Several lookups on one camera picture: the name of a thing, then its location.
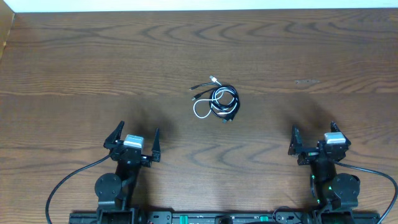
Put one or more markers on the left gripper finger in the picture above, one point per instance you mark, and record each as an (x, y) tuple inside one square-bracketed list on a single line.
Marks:
[(156, 152), (112, 140)]

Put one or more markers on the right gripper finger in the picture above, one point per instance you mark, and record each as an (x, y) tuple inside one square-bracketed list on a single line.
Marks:
[(296, 143), (334, 128)]

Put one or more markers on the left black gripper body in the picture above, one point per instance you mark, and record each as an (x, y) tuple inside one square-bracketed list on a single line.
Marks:
[(115, 150)]

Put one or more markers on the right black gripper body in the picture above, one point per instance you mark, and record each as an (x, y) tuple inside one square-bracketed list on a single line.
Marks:
[(308, 156)]

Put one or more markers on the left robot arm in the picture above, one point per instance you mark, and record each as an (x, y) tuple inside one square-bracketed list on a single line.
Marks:
[(115, 190)]

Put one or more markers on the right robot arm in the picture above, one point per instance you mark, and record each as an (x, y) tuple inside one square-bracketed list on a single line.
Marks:
[(337, 193)]

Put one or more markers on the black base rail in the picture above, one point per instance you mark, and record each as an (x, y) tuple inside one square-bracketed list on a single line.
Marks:
[(167, 217)]

